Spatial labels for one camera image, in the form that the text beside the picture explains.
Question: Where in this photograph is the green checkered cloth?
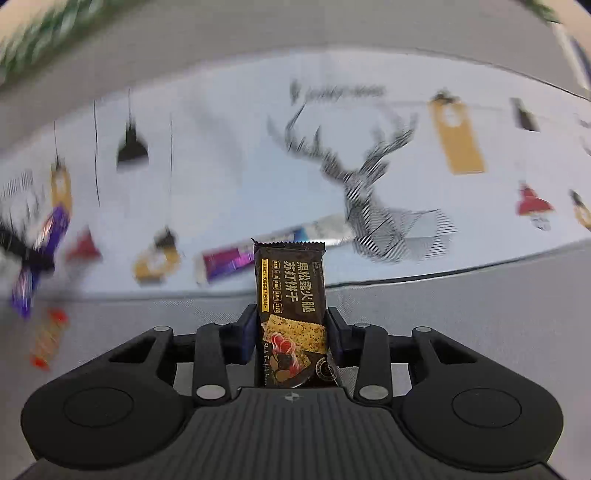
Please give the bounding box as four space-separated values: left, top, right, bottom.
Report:
0 0 153 88

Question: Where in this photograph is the narrow orange brown snack packet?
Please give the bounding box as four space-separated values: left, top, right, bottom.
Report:
30 308 70 370

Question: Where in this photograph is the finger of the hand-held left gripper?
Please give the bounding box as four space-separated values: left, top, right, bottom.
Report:
0 228 56 278

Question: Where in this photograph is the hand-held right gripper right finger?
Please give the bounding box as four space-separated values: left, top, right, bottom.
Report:
325 305 485 402

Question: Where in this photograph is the purple and white snack packet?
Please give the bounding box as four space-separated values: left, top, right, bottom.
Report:
194 215 356 284

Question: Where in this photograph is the dark brown cracker packet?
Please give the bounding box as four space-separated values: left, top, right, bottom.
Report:
250 239 340 387

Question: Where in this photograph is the purple candy wrapper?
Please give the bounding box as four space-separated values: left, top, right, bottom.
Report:
10 205 71 319

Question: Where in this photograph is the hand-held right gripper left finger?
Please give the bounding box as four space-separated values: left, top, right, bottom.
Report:
106 303 258 406

